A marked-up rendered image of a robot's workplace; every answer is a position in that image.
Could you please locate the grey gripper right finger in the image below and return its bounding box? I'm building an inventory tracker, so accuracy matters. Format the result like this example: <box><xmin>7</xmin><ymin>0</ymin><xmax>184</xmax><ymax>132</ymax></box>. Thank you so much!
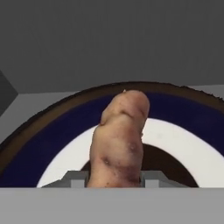
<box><xmin>139</xmin><ymin>171</ymin><xmax>187</xmax><ymax>188</ymax></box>

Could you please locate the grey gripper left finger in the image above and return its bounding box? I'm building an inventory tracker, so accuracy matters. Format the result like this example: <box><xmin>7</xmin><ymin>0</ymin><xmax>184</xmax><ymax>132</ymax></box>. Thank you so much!
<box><xmin>41</xmin><ymin>170</ymin><xmax>90</xmax><ymax>188</ymax></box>

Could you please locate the tan potato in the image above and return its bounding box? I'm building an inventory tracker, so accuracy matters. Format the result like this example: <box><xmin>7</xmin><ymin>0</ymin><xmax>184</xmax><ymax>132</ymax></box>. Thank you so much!
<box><xmin>86</xmin><ymin>89</ymin><xmax>151</xmax><ymax>188</ymax></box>

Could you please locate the blue and white round plate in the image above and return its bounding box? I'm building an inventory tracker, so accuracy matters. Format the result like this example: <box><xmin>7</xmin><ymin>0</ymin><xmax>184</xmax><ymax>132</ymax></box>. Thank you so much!
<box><xmin>0</xmin><ymin>81</ymin><xmax>224</xmax><ymax>188</ymax></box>

